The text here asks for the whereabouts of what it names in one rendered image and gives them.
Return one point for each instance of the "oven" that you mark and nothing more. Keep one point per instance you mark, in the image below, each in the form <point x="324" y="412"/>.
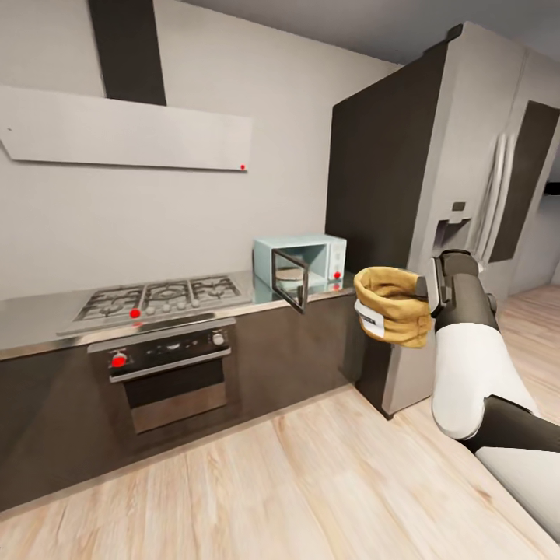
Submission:
<point x="162" y="383"/>

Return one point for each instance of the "range hood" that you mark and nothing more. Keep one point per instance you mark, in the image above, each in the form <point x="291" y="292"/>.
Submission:
<point x="133" y="125"/>

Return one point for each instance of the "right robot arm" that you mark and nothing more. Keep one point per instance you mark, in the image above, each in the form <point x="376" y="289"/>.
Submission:
<point x="478" y="398"/>

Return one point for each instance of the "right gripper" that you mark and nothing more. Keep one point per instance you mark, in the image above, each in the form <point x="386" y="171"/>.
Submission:
<point x="421" y="287"/>

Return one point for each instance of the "burner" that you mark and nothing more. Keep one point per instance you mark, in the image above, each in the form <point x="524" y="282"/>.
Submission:
<point x="123" y="304"/>

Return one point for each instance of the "fridge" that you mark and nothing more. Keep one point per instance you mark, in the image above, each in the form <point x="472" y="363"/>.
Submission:
<point x="452" y="151"/>

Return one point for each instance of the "microwave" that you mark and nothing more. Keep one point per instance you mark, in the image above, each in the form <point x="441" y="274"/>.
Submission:
<point x="288" y="264"/>

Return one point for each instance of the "popcorn bag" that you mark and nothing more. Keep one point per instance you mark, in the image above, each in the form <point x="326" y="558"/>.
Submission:
<point x="388" y="308"/>

